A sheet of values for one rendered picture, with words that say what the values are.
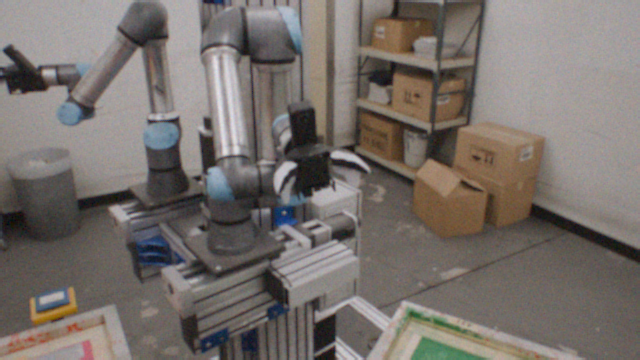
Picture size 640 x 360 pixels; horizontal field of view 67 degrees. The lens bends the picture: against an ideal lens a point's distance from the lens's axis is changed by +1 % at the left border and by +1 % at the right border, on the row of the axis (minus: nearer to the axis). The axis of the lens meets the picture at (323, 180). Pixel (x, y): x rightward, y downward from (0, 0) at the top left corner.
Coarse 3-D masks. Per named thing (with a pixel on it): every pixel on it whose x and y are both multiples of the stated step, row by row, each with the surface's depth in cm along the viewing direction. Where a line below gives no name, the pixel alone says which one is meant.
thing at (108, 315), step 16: (112, 304) 155; (64, 320) 148; (80, 320) 148; (96, 320) 150; (112, 320) 148; (16, 336) 141; (32, 336) 142; (48, 336) 144; (112, 336) 141; (0, 352) 138; (128, 352) 135
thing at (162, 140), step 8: (144, 128) 166; (152, 128) 165; (160, 128) 166; (168, 128) 166; (176, 128) 167; (144, 136) 163; (152, 136) 161; (160, 136) 162; (168, 136) 163; (176, 136) 166; (144, 144) 165; (152, 144) 162; (160, 144) 162; (168, 144) 163; (176, 144) 166; (152, 152) 163; (160, 152) 163; (168, 152) 164; (176, 152) 167; (152, 160) 165; (160, 160) 164; (168, 160) 165; (176, 160) 168; (160, 168) 165
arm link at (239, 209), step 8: (208, 184) 128; (208, 192) 129; (240, 200) 128; (248, 200) 129; (256, 200) 129; (216, 208) 129; (224, 208) 128; (232, 208) 128; (240, 208) 129; (248, 208) 131; (256, 208) 132; (216, 216) 130; (224, 216) 129; (232, 216) 129; (240, 216) 130
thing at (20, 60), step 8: (8, 48) 156; (16, 48) 159; (8, 56) 157; (16, 56) 157; (24, 56) 161; (16, 64) 158; (24, 64) 159; (32, 64) 163; (24, 72) 160; (32, 72) 160
